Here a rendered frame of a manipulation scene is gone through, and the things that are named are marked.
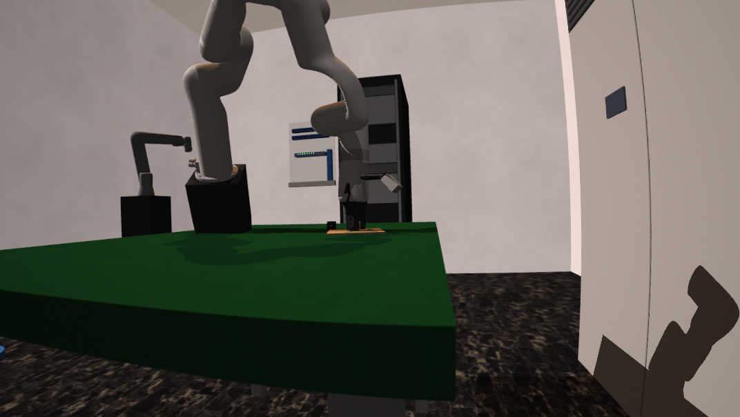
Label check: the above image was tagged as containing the orange mat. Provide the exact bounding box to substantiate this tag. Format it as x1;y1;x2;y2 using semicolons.
327;228;385;235

